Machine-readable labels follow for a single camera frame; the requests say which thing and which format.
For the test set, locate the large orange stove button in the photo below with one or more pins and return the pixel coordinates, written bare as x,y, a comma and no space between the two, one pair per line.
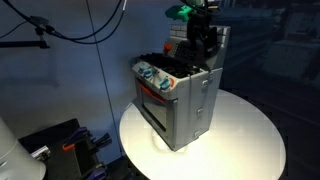
167,47

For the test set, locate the round white table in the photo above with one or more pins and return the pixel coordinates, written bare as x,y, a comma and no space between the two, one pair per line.
233,143

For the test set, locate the black stand platform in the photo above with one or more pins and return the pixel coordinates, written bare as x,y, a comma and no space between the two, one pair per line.
63,163

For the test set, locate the aluminium extrusion bar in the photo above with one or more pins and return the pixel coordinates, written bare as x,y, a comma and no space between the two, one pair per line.
41,153

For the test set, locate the grey toy stove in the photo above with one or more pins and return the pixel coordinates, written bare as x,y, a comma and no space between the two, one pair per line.
193,106

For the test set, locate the blue stove knob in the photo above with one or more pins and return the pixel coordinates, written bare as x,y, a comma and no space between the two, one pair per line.
165,83
145,71

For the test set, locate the orange purple spring clamp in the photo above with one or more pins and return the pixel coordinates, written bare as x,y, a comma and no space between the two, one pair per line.
85,141
96,174

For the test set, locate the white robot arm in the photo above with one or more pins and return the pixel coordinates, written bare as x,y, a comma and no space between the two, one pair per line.
16,156

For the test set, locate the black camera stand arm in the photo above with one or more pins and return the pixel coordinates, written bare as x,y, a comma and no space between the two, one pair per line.
36,31

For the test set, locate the black stove burner grate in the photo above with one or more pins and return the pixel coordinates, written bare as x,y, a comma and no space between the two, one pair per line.
173,66

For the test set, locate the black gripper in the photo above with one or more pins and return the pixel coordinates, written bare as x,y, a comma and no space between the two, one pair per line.
200,23

